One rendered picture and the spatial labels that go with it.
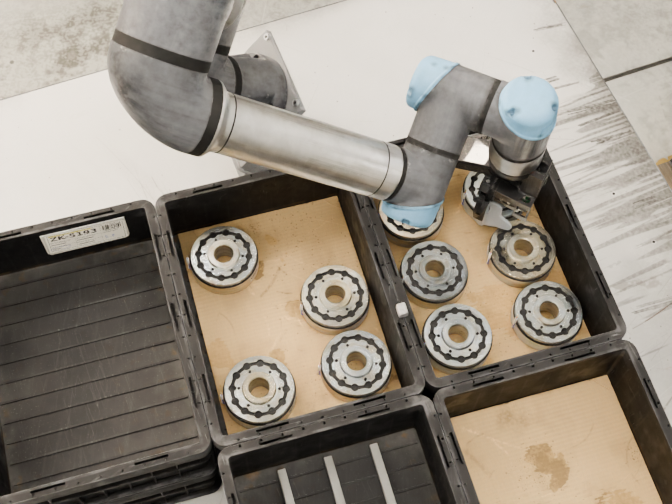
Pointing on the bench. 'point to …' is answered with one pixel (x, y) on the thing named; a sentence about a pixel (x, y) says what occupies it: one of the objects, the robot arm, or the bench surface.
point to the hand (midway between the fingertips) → (485, 206)
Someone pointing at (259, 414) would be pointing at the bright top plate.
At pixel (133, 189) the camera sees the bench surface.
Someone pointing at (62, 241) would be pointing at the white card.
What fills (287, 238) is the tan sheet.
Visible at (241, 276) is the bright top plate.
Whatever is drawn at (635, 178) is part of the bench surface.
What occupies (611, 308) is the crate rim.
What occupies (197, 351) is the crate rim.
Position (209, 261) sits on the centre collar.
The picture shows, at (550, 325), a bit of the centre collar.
